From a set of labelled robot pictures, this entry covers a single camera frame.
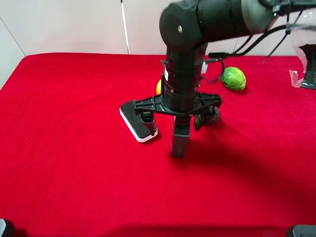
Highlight grey device corner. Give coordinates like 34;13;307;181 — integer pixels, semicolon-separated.
286;225;316;237
0;219;14;237

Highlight clear plastic wrapped black stand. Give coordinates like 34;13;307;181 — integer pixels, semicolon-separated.
289;9;316;90

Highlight grey device bottom right corner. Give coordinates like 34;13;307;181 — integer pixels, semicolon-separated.
286;225;316;237

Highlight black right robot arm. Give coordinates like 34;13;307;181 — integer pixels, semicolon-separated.
134;0;280;137

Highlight red velvet table cloth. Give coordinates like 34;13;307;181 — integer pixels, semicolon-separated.
0;53;316;237

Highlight black cables with ties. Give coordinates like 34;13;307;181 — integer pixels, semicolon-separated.
201;0;316;84

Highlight green lime fruit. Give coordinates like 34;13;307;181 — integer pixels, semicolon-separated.
221;67;247;91

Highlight white eraser with black felt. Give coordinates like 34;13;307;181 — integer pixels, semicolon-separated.
119;100;158;143

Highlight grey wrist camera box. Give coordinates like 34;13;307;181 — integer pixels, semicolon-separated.
171;117;191;158

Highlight grey device bottom left corner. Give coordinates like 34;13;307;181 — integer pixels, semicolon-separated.
0;219;14;237

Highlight white vertical pole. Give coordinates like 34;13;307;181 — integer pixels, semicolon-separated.
120;0;130;55

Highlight orange fruit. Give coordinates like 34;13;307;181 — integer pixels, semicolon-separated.
156;79;162;95

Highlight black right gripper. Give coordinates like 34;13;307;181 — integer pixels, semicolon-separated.
134;92;222;136

